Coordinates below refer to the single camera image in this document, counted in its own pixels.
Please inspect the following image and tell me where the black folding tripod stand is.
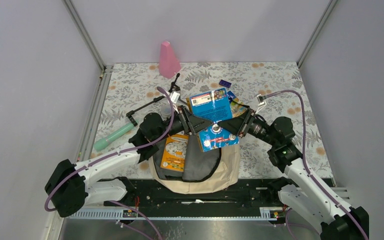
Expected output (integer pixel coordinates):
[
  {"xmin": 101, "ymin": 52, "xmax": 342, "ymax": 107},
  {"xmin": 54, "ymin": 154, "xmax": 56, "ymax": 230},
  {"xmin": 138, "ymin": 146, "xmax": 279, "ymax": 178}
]
[{"xmin": 126, "ymin": 72, "xmax": 181, "ymax": 127}]

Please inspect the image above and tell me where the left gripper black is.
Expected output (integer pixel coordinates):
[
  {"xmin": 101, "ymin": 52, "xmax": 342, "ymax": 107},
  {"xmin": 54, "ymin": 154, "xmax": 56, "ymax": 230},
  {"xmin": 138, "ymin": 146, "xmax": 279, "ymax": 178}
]
[{"xmin": 153, "ymin": 105, "xmax": 214, "ymax": 144}]

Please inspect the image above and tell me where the orange children's book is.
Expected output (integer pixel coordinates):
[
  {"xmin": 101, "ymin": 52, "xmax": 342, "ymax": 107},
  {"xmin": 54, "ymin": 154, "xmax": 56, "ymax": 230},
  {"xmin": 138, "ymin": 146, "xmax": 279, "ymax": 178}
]
[{"xmin": 160, "ymin": 134, "xmax": 189, "ymax": 173}]

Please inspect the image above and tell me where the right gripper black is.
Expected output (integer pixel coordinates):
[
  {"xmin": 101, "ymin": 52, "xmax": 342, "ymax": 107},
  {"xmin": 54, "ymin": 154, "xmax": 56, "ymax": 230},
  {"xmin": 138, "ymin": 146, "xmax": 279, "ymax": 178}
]
[{"xmin": 217, "ymin": 107, "xmax": 279, "ymax": 147}]

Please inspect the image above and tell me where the purple small block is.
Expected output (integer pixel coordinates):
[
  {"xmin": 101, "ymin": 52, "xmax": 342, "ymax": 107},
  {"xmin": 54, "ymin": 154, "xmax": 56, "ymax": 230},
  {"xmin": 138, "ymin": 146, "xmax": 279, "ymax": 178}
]
[{"xmin": 219, "ymin": 79, "xmax": 232, "ymax": 89}]

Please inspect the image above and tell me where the blue Treehouse book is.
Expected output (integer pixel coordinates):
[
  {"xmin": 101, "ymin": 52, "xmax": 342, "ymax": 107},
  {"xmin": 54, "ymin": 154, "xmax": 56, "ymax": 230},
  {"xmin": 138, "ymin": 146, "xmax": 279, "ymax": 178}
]
[{"xmin": 227, "ymin": 90, "xmax": 249, "ymax": 118}]

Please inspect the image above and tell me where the pink cone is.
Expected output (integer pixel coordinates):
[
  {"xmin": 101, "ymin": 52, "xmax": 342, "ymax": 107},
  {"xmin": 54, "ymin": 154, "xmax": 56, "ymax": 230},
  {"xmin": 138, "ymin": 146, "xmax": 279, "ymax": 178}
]
[{"xmin": 158, "ymin": 41, "xmax": 181, "ymax": 79}]

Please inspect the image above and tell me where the clear jar of clips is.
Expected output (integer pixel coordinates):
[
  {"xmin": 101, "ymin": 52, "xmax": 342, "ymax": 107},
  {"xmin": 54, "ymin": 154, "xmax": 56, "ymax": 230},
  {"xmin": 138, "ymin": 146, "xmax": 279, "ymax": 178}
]
[{"xmin": 160, "ymin": 104, "xmax": 172, "ymax": 119}]

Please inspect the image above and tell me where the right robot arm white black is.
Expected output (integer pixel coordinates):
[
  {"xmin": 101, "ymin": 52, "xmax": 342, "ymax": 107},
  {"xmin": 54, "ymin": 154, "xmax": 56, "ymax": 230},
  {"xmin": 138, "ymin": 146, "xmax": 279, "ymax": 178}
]
[{"xmin": 218, "ymin": 109, "xmax": 369, "ymax": 240}]

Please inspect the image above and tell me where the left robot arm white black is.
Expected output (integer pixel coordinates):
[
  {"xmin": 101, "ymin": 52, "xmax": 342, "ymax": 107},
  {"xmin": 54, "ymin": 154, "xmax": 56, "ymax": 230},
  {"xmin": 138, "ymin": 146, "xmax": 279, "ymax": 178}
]
[{"xmin": 44, "ymin": 106, "xmax": 213, "ymax": 218}]

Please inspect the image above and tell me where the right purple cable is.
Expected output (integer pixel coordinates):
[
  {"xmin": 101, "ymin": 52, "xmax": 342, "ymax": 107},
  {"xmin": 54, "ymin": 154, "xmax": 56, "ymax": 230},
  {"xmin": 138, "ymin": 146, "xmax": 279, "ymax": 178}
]
[{"xmin": 256, "ymin": 90, "xmax": 369, "ymax": 240}]

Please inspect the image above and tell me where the mint green tube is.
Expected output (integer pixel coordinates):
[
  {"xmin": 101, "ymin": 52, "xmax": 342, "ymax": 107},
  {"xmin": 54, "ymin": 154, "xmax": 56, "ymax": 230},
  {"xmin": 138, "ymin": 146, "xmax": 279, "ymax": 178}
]
[{"xmin": 93, "ymin": 123, "xmax": 135, "ymax": 152}]

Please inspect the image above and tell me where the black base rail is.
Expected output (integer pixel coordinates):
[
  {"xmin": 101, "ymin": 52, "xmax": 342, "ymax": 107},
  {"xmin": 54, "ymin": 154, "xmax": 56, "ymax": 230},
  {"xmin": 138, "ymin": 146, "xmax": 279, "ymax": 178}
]
[{"xmin": 99, "ymin": 178, "xmax": 337, "ymax": 220}]

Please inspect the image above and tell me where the blue round-logo book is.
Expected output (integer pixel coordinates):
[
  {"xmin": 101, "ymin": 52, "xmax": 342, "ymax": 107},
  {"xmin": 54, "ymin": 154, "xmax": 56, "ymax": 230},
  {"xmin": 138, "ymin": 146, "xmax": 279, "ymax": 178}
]
[{"xmin": 186, "ymin": 88, "xmax": 239, "ymax": 152}]

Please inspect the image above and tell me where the cream canvas backpack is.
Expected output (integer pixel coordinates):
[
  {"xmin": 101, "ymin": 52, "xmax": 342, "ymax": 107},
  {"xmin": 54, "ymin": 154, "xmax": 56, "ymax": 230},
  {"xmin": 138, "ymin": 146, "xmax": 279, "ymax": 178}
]
[{"xmin": 148, "ymin": 136, "xmax": 241, "ymax": 195}]

